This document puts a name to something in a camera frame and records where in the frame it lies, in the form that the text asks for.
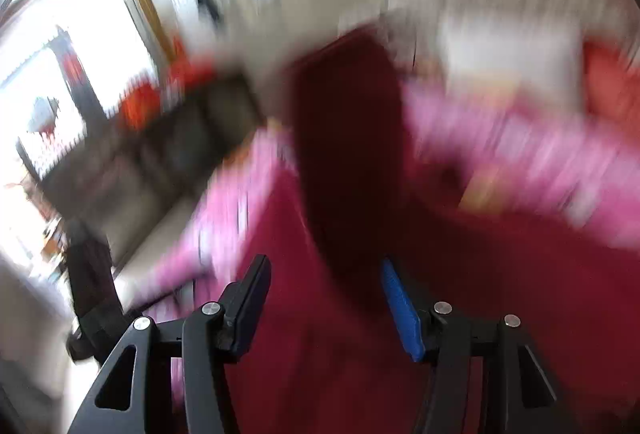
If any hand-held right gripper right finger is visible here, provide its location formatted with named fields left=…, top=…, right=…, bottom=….
left=380, top=257, right=574, bottom=434

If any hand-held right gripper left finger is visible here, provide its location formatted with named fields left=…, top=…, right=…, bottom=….
left=67, top=254, right=272, bottom=434

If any dark maroon garment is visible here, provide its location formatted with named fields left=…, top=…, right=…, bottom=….
left=289, top=26, right=416, bottom=315

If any magenta bed sheet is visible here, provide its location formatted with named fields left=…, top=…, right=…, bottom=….
left=170, top=164, right=640, bottom=434

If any dark sofa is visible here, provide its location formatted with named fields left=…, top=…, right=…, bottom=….
left=37, top=69, right=271, bottom=265

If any pink printed blanket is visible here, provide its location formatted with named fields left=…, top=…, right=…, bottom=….
left=120, top=79, right=640, bottom=310

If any bright window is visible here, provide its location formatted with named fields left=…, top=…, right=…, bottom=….
left=0, top=0, right=176, bottom=185

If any red orange cushion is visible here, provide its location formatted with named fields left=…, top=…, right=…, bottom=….
left=582, top=39, right=640, bottom=125

